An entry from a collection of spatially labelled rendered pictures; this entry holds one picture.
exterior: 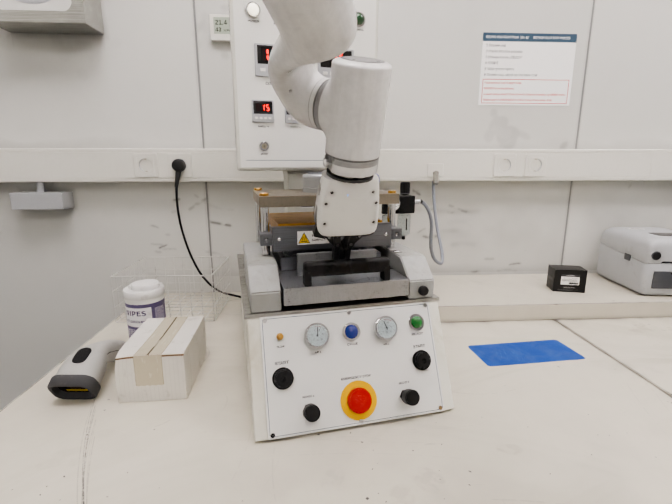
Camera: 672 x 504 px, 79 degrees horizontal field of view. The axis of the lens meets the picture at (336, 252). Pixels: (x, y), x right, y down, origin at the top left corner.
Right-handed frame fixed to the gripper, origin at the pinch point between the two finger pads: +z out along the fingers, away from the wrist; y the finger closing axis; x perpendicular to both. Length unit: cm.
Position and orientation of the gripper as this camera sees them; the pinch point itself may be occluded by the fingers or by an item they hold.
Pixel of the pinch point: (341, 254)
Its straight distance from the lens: 72.2
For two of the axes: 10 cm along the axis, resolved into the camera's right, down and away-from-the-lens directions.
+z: -0.9, 8.5, 5.2
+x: -2.4, -5.3, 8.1
